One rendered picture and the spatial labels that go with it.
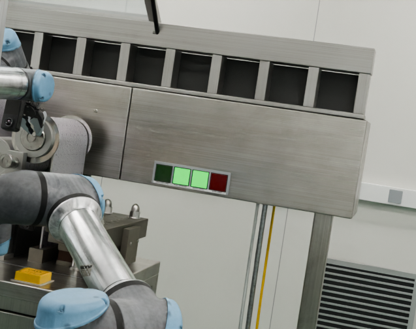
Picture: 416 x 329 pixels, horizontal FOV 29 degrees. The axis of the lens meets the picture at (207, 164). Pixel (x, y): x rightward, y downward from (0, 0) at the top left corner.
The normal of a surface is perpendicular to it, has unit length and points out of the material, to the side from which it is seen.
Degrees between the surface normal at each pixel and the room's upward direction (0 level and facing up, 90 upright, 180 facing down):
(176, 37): 90
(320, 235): 90
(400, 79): 90
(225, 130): 90
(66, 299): 8
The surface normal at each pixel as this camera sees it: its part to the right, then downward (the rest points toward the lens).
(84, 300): 0.04, -0.99
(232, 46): -0.24, 0.02
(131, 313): 0.46, -0.69
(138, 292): 0.19, -0.85
